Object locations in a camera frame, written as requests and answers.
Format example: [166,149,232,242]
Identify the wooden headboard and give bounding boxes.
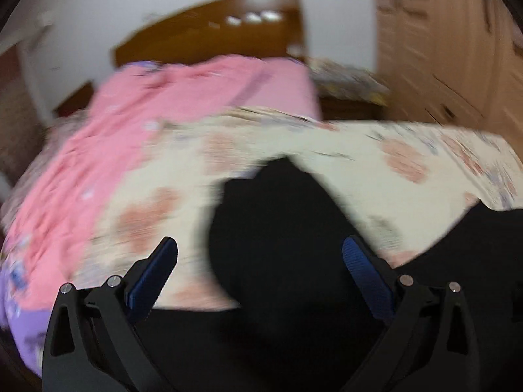
[112,0,307,68]

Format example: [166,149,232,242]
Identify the light wooden wardrobe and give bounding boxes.
[374,0,523,139]

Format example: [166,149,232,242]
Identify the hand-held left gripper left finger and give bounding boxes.
[42,236,179,392]

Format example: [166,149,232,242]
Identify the black pants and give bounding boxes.
[139,157,523,392]

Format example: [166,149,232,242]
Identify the pink quilt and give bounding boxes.
[0,55,323,376]

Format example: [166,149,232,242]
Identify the floral bed sheet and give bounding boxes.
[82,106,523,311]

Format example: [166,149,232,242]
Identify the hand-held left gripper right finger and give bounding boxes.
[342,235,481,392]

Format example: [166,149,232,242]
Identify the wooden nightstand with patterned cloth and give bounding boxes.
[306,58,391,121]

